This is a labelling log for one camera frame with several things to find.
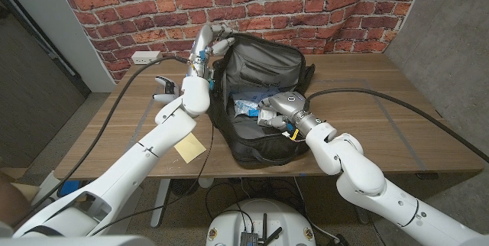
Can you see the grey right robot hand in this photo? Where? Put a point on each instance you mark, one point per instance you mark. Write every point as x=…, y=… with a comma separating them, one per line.
x=292, y=106

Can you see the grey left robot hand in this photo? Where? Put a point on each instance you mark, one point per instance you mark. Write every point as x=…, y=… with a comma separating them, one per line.
x=204, y=47

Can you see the white package box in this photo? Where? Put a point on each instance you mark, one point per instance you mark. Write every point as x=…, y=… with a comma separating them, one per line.
x=266, y=115

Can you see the black backpack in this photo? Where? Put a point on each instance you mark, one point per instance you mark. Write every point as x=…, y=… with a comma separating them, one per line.
x=263, y=143

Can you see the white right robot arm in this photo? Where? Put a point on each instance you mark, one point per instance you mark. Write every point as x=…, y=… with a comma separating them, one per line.
x=374, y=185

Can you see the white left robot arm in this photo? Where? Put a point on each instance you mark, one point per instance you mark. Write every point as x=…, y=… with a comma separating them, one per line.
x=126, y=169

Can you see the yellow sticky note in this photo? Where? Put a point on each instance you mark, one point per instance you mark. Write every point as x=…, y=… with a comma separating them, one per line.
x=190, y=147

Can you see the blue snack bag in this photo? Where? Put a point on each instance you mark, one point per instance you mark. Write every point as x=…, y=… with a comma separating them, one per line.
x=248, y=102

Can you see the white game controller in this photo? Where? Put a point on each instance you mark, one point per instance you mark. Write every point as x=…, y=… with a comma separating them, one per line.
x=165, y=85

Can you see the white power strip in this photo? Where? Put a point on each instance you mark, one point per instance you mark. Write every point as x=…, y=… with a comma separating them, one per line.
x=145, y=57

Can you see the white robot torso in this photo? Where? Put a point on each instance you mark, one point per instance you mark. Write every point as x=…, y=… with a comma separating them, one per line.
x=282, y=219

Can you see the grey table leg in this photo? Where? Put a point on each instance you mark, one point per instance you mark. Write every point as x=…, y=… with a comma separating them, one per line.
x=361, y=215

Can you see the white table leg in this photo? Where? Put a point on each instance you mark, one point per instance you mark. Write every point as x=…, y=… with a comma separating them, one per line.
x=160, y=204

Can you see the dark grey door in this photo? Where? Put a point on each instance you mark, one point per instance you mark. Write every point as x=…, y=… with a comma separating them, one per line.
x=34, y=85

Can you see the blue floor item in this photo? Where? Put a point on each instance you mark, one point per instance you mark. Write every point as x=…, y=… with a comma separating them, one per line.
x=68, y=188

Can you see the person in brown trousers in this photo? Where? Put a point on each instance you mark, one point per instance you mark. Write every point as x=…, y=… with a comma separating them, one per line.
x=13, y=200

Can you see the printed brick wall backdrop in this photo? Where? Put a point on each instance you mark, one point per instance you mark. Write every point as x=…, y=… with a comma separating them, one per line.
x=305, y=9

